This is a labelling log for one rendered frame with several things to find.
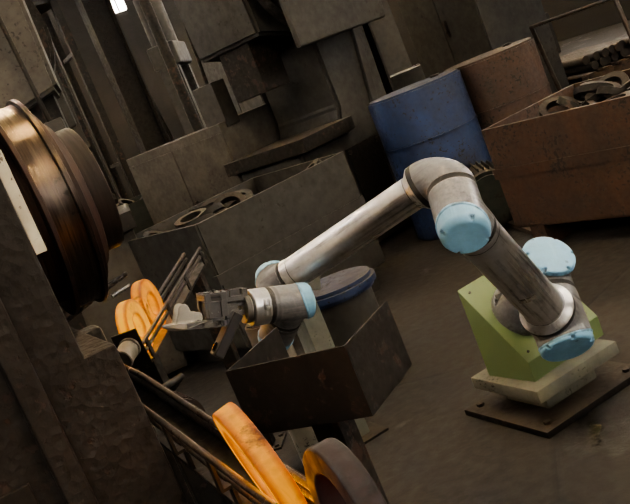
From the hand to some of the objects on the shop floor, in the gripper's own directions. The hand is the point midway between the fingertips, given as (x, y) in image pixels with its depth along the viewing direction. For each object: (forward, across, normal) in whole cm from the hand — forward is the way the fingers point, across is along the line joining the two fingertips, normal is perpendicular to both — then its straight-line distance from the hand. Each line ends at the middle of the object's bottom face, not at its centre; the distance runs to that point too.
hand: (168, 329), depth 210 cm
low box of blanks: (-265, -113, -7) cm, 288 cm away
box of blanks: (-132, -243, +37) cm, 279 cm away
